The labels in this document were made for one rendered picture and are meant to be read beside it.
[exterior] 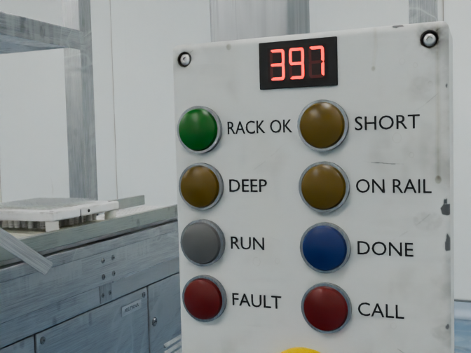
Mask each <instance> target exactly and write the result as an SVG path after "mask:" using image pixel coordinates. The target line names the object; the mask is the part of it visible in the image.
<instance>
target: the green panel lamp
mask: <svg viewBox="0 0 471 353"><path fill-rule="evenodd" d="M179 136H180V138H181V140H182V142H183V143H184V145H185V146H187V147H188V148H189V149H191V150H194V151H203V150H205V149H207V148H209V147H210V146H211V145H212V144H213V143H214V141H215V139H216V137H217V122H216V120H215V119H214V116H213V115H212V114H211V113H210V112H209V111H206V110H205V109H199V108H197V109H192V110H190V111H188V112H187V113H186V114H185V115H184V116H183V117H182V119H181V121H180V123H179Z"/></svg>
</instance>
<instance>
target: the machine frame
mask: <svg viewBox="0 0 471 353"><path fill-rule="evenodd" d="M437 21H438V18H437V0H409V24H415V23H423V22H437ZM62 26H63V27H68V28H71V29H76V30H79V31H82V32H83V37H84V45H86V51H84V50H78V49H74V48H64V79H65V96H66V113H67V147H68V164H69V197H70V198H90V199H91V198H96V201H98V193H97V158H96V139H95V103H94V85H93V49H92V31H91V12H90V0H62ZM309 33H310V11H309V0H210V36H211V42H218V41H233V40H241V39H255V38H263V37H272V36H286V35H294V34H309Z"/></svg>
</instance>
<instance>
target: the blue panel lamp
mask: <svg viewBox="0 0 471 353"><path fill-rule="evenodd" d="M302 249H303V254H304V257H305V259H306V260H307V261H308V263H309V264H310V265H312V266H313V267H314V268H316V269H318V270H324V271H329V270H334V269H336V268H338V267H339V266H340V265H341V264H342V262H344V260H345V258H346V254H347V245H346V241H345V239H344V238H343V235H342V234H341V233H340V232H339V231H338V230H336V229H335V228H333V227H330V226H316V227H314V228H312V229H311V230H309V231H308V232H307V234H306V236H305V237H304V239H303V244H302Z"/></svg>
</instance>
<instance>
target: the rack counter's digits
mask: <svg viewBox="0 0 471 353"><path fill-rule="evenodd" d="M267 53H268V82H278V81H300V80H311V79H323V78H327V54H326V43H325V44H316V45H308V46H292V47H283V48H267Z"/></svg>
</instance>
